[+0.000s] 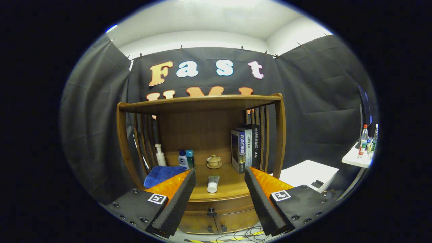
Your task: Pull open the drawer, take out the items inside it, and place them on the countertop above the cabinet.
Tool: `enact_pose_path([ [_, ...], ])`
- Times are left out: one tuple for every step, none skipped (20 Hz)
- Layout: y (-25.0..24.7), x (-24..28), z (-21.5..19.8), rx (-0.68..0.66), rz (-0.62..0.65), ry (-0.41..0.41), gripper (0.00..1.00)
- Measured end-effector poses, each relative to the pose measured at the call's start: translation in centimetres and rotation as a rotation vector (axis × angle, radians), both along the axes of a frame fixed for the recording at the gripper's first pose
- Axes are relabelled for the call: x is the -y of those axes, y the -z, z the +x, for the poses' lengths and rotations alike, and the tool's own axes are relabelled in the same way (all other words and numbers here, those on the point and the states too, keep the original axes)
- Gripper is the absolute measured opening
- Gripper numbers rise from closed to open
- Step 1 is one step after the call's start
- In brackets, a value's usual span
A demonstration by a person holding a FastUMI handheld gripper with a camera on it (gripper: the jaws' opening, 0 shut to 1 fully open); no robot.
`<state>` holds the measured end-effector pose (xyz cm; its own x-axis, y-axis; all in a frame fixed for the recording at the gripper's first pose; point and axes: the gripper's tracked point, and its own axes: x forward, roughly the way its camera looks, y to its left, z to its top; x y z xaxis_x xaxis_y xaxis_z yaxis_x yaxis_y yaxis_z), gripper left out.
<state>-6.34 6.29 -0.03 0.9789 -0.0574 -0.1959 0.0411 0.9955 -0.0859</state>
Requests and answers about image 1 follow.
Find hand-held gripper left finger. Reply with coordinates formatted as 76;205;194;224
106;169;197;238

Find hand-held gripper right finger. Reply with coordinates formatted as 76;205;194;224
244;166;333;236

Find white green cream tube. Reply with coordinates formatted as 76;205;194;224
207;175;220;193

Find wooden countertop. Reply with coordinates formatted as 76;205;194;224
159;163;252;202

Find wooden cabinet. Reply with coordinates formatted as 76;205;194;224
116;93;287;235

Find blue towel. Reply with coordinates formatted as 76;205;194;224
144;165;187;189

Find yellow black floor strip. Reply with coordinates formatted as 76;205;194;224
184;231;265;243

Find white pump bottle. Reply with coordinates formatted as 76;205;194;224
155;144;167;167

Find blue spine book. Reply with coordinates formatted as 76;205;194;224
231;129;248;174

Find white spine book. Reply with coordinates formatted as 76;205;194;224
241;128;253;168

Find beige lidded tea cup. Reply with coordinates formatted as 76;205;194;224
206;155;223;169

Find black spine book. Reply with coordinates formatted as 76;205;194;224
250;124;262;169

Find white desk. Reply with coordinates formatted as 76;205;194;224
334;142;375;203

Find red cap water bottle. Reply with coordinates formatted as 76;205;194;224
358;124;368;159

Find green bottle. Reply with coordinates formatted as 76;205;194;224
370;124;378;159

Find black monitor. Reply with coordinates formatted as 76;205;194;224
357;84;373;149

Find floor cables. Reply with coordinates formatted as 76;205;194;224
216;224;270;243

